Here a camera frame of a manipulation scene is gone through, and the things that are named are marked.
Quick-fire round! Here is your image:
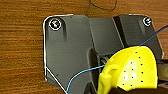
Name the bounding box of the yellow-green bowl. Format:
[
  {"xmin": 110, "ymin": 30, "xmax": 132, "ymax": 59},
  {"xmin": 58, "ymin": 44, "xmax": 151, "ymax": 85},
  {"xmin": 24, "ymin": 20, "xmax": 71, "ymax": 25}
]
[{"xmin": 97, "ymin": 45, "xmax": 159, "ymax": 94}]

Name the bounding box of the black floor cable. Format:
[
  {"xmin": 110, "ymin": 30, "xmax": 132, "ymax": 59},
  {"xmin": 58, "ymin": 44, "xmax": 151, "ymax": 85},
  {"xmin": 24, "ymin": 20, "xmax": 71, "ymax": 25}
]
[{"xmin": 88, "ymin": 0, "xmax": 118, "ymax": 11}]

